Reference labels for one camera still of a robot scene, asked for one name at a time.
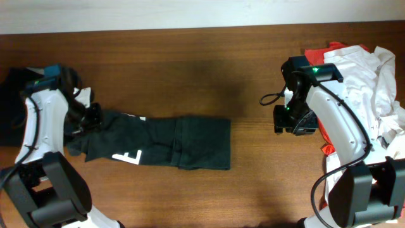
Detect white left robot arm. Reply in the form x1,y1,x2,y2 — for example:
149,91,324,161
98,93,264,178
1,76,122,227

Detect dark green t-shirt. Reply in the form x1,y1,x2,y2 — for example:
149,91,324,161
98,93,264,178
67,110,231,170

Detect folded black garment stack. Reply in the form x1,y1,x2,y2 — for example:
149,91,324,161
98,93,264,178
1,68,43,147

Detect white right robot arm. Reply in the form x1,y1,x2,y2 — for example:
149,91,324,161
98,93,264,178
273,61,404,227

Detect white crumpled t-shirt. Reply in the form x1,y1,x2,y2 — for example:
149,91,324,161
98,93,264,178
323,45,404,160

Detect red garment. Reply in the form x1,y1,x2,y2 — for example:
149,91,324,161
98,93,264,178
304,41,371,156

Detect white folded garment underneath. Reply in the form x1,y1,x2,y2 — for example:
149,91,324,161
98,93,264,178
27,67,44,75

